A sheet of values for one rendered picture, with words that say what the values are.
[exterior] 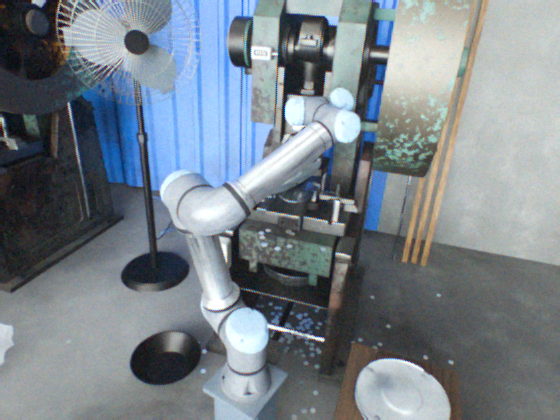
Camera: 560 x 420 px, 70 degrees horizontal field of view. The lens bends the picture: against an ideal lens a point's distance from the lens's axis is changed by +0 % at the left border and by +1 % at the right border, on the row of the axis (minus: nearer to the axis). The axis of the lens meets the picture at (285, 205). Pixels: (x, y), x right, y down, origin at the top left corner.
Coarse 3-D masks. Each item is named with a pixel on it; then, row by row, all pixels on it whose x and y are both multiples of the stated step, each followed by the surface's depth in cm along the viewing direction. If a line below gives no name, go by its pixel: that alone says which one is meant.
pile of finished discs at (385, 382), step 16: (368, 368) 138; (384, 368) 138; (400, 368) 138; (416, 368) 139; (368, 384) 131; (384, 384) 131; (400, 384) 132; (416, 384) 133; (432, 384) 133; (368, 400) 126; (384, 400) 126; (400, 400) 126; (416, 400) 126; (432, 400) 128; (448, 400) 127; (368, 416) 121; (384, 416) 121; (400, 416) 122; (416, 416) 122; (432, 416) 123; (448, 416) 123
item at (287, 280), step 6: (264, 264) 183; (270, 270) 180; (276, 270) 196; (270, 276) 184; (276, 276) 180; (282, 276) 178; (288, 276) 176; (282, 282) 181; (288, 282) 179; (294, 282) 179; (300, 282) 179; (306, 282) 180
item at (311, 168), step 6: (312, 162) 148; (318, 162) 150; (306, 168) 151; (312, 168) 154; (318, 168) 156; (300, 174) 155; (306, 174) 157; (288, 180) 157; (294, 180) 158; (300, 180) 161; (282, 186) 159; (288, 186) 162; (276, 192) 163
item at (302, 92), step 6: (294, 90) 160; (300, 90) 154; (306, 90) 153; (312, 90) 153; (318, 90) 155; (288, 96) 152; (294, 96) 151; (300, 96) 150; (306, 96) 150; (312, 96) 152; (318, 96) 152; (288, 126) 156; (294, 126) 156; (288, 132) 157; (294, 132) 157; (282, 138) 158
